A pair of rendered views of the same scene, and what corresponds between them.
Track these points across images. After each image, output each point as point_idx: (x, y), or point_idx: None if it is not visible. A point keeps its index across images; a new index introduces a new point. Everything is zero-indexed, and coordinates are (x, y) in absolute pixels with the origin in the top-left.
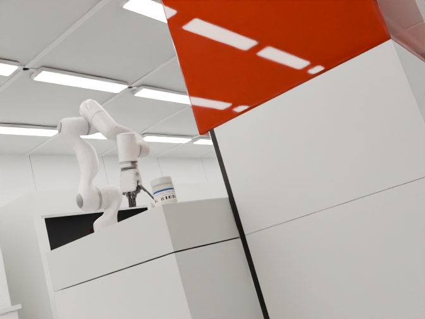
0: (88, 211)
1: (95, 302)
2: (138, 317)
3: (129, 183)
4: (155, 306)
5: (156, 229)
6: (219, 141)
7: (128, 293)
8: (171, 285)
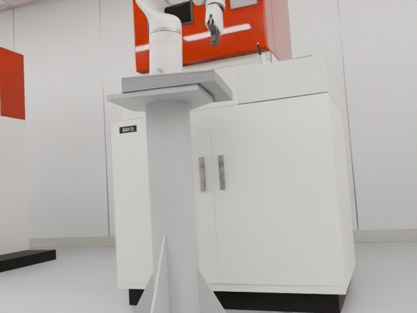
0: (181, 0)
1: (336, 120)
2: (341, 143)
3: (221, 24)
4: (342, 140)
5: (340, 98)
6: (272, 61)
7: (339, 125)
8: (343, 132)
